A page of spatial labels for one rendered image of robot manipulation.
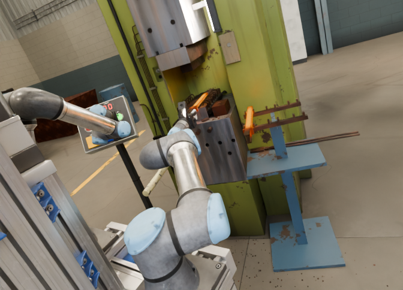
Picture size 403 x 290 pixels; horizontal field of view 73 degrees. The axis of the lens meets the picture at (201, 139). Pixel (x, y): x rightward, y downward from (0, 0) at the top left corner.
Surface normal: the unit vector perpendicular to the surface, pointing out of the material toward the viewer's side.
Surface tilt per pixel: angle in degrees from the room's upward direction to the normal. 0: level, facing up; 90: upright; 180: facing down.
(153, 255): 90
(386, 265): 0
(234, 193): 90
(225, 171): 90
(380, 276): 0
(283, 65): 90
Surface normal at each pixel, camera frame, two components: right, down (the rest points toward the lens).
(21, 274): 0.80, -0.04
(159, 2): -0.26, 0.44
